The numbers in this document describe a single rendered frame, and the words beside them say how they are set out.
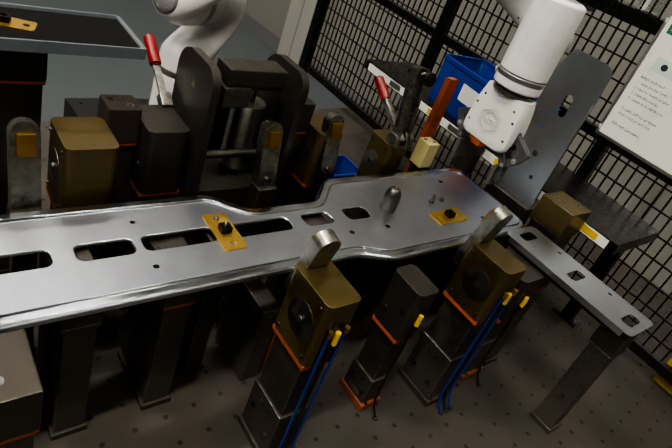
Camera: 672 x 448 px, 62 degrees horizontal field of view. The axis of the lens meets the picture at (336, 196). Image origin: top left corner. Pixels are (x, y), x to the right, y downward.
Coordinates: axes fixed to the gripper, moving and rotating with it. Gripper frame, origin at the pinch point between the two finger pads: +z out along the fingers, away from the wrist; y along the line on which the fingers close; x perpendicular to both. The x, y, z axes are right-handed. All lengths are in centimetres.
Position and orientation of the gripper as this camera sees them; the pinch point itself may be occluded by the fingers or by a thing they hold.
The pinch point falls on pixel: (475, 164)
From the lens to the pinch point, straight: 106.3
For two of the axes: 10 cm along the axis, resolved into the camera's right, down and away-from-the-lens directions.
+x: 7.8, -0.9, 6.2
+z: -3.1, 8.1, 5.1
